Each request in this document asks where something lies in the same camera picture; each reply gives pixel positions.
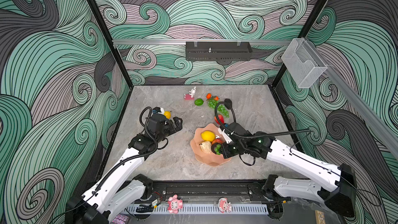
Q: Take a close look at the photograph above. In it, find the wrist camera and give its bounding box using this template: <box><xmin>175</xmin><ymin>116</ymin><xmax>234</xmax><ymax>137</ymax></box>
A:
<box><xmin>218</xmin><ymin>125</ymin><xmax>233</xmax><ymax>144</ymax></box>
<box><xmin>152</xmin><ymin>107</ymin><xmax>165</xmax><ymax>115</ymax></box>

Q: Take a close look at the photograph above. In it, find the white rabbit figurine pink base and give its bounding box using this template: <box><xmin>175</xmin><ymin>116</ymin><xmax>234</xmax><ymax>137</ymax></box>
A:
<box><xmin>184</xmin><ymin>87</ymin><xmax>196</xmax><ymax>100</ymax></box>

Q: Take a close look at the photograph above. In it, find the pink scalloped fruit bowl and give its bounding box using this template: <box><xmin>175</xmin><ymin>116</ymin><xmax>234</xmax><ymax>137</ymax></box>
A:
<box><xmin>190</xmin><ymin>123</ymin><xmax>231</xmax><ymax>167</ymax></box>

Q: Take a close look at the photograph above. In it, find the black perforated wall tray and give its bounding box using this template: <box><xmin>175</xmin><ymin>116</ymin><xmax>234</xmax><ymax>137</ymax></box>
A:
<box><xmin>185</xmin><ymin>41</ymin><xmax>253</xmax><ymax>65</ymax></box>

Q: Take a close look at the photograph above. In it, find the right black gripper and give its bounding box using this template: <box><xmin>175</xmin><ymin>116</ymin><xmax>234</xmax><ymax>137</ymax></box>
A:
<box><xmin>216</xmin><ymin>141</ymin><xmax>248</xmax><ymax>159</ymax></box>

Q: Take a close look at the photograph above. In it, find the red fake apple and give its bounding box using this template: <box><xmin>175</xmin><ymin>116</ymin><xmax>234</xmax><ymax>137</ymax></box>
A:
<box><xmin>211</xmin><ymin>139</ymin><xmax>223</xmax><ymax>144</ymax></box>

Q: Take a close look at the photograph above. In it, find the yellow fake lemon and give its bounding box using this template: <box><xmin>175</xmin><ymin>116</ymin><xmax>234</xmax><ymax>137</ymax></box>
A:
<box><xmin>201</xmin><ymin>131</ymin><xmax>216</xmax><ymax>142</ymax></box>

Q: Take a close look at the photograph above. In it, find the purple glitter cylinder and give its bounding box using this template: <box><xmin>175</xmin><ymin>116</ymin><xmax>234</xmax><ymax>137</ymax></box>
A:
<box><xmin>111</xmin><ymin>214</ymin><xmax>130</xmax><ymax>224</ymax></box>

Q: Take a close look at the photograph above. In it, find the pink cartoon figurine left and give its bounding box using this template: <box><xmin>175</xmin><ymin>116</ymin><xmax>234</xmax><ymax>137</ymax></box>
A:
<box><xmin>167</xmin><ymin>195</ymin><xmax>183</xmax><ymax>214</ymax></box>

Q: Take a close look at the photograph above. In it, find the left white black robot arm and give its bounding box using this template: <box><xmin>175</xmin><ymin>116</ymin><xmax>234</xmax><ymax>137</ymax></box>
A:
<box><xmin>64</xmin><ymin>107</ymin><xmax>183</xmax><ymax>224</ymax></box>

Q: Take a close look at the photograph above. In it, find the white slotted cable duct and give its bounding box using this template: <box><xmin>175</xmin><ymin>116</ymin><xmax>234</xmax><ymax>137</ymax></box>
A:
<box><xmin>121</xmin><ymin>203</ymin><xmax>268</xmax><ymax>216</ymax></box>

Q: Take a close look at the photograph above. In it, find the pink cartoon figurine right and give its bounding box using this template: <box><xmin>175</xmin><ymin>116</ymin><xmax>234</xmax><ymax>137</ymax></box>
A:
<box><xmin>217</xmin><ymin>198</ymin><xmax>232</xmax><ymax>214</ymax></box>

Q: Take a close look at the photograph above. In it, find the red fake strawberry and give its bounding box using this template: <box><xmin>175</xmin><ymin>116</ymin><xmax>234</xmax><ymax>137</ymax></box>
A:
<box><xmin>214</xmin><ymin>115</ymin><xmax>224</xmax><ymax>125</ymax></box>

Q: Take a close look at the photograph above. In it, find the clear acrylic wall box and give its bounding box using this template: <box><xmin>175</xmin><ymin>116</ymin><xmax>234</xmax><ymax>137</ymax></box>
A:
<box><xmin>282</xmin><ymin>38</ymin><xmax>327</xmax><ymax>89</ymax></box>

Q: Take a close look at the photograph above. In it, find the green fake lime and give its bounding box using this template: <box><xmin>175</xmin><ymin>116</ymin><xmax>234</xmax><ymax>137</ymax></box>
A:
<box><xmin>194</xmin><ymin>99</ymin><xmax>204</xmax><ymax>106</ymax></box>

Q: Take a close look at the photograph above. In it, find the dark purple fake mangosteen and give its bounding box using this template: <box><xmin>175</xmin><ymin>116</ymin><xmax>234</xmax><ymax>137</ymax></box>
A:
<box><xmin>211</xmin><ymin>143</ymin><xmax>222</xmax><ymax>155</ymax></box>

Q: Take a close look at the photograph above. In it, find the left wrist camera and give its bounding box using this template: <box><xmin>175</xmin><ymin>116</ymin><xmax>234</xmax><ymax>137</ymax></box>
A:
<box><xmin>152</xmin><ymin>107</ymin><xmax>165</xmax><ymax>115</ymax></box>

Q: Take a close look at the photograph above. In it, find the green fake grape bunch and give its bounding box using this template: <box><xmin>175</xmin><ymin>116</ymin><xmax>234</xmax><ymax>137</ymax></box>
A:
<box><xmin>207</xmin><ymin>98</ymin><xmax>230</xmax><ymax>118</ymax></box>

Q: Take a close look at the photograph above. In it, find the pink cartoon figurine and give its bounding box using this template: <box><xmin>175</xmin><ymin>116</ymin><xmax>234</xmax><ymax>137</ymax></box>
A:
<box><xmin>167</xmin><ymin>195</ymin><xmax>183</xmax><ymax>214</ymax></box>
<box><xmin>217</xmin><ymin>198</ymin><xmax>232</xmax><ymax>214</ymax></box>

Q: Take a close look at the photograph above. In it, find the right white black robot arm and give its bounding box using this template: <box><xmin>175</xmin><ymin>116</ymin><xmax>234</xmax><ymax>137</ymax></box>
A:
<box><xmin>214</xmin><ymin>102</ymin><xmax>358</xmax><ymax>218</ymax></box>

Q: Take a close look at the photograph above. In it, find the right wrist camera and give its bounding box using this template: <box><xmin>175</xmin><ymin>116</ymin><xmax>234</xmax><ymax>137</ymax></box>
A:
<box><xmin>218</xmin><ymin>125</ymin><xmax>233</xmax><ymax>144</ymax></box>

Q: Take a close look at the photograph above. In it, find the dark fake avocado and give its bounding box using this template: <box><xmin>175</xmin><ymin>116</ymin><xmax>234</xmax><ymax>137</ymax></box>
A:
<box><xmin>224</xmin><ymin>99</ymin><xmax>232</xmax><ymax>110</ymax></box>

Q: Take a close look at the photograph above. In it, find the small yellow fake pear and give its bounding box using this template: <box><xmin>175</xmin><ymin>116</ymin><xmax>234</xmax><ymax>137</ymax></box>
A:
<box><xmin>163</xmin><ymin>111</ymin><xmax>171</xmax><ymax>119</ymax></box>

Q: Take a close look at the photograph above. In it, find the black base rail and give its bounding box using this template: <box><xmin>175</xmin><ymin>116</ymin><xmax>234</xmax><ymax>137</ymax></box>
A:
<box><xmin>140</xmin><ymin>175</ymin><xmax>278</xmax><ymax>202</ymax></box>

